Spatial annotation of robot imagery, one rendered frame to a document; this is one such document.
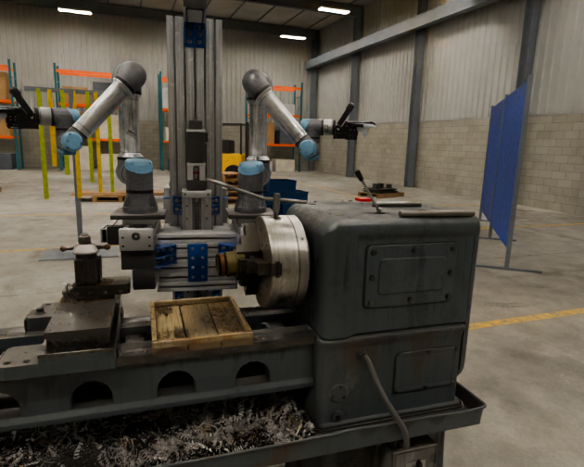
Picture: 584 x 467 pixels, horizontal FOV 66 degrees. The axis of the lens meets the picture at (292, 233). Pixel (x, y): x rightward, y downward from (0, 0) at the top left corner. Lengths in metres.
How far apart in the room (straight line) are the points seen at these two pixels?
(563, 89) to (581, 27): 1.42
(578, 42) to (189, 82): 12.05
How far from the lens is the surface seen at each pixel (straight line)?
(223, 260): 1.48
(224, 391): 1.52
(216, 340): 1.41
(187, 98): 2.23
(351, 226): 1.40
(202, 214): 2.18
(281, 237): 1.42
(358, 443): 1.61
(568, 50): 13.71
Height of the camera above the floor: 1.48
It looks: 11 degrees down
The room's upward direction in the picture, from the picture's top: 2 degrees clockwise
